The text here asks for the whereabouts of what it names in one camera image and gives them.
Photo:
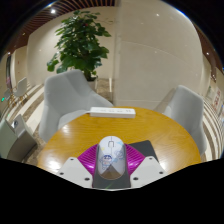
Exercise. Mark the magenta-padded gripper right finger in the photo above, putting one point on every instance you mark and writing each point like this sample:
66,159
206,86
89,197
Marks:
145,168

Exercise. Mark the grey-green sofa chair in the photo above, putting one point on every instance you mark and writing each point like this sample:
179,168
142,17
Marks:
15,143

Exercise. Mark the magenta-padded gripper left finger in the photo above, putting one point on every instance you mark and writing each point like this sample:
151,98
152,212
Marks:
78,168

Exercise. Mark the black mouse pad green lines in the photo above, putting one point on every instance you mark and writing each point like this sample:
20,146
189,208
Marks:
148,148

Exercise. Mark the white power strip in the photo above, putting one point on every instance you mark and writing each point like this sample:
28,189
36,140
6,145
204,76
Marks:
112,112

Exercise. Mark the grey upholstered armchair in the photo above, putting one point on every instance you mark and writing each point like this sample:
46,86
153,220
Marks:
186,113
66,96

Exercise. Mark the large green potted plant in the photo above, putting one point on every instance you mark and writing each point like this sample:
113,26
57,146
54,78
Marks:
80,43

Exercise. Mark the white cartoon-print computer mouse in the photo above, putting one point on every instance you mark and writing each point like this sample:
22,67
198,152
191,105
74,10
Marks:
111,156

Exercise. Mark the white chair wooden legs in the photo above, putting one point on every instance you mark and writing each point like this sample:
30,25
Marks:
20,87

